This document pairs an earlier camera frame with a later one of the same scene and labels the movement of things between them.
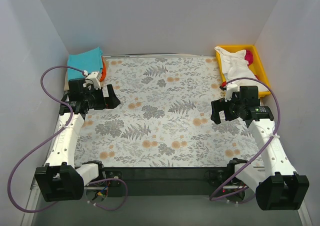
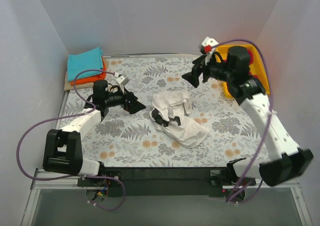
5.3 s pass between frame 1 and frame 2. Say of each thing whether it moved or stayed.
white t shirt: moved
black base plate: stayed
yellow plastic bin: stayed
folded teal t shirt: stayed
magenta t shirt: stayed
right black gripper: moved
